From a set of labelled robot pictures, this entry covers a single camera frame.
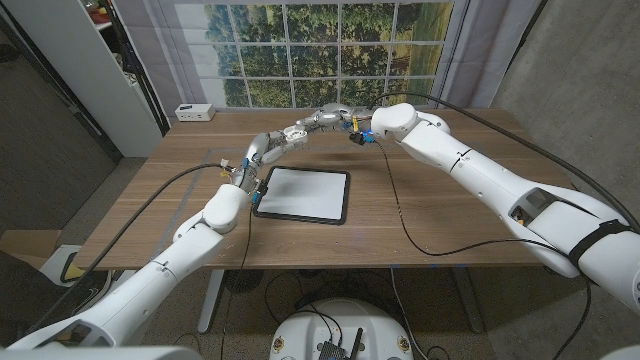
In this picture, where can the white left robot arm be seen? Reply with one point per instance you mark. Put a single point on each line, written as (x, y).
(165, 265)

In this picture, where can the black round floor grille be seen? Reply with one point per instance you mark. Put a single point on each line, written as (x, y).
(243, 281)

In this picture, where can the black backdrop stand pole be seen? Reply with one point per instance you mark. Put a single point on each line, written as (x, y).
(135, 65)

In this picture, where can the white cabinet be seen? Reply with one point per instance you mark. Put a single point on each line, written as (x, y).
(100, 75)

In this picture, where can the black radio module with antenna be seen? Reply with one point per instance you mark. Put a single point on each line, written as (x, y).
(332, 350)

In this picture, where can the grey table leg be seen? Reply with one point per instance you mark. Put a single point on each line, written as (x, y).
(467, 300)
(212, 300)

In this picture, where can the white AirPods case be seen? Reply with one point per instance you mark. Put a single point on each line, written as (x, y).
(295, 134)

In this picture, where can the printed window backdrop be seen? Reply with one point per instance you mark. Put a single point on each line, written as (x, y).
(315, 50)

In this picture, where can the cardboard box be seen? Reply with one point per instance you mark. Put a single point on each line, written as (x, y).
(27, 242)

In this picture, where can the tablet with black frame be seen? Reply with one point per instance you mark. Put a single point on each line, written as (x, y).
(300, 195)

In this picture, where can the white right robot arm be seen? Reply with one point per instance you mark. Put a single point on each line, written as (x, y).
(490, 175)

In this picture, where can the white power strip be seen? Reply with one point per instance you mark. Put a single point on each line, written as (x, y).
(195, 112)

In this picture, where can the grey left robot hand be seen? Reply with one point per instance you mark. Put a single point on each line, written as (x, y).
(260, 147)

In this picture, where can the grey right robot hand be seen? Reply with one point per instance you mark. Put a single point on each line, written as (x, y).
(335, 116)

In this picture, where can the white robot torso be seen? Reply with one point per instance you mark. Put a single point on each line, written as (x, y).
(345, 315)

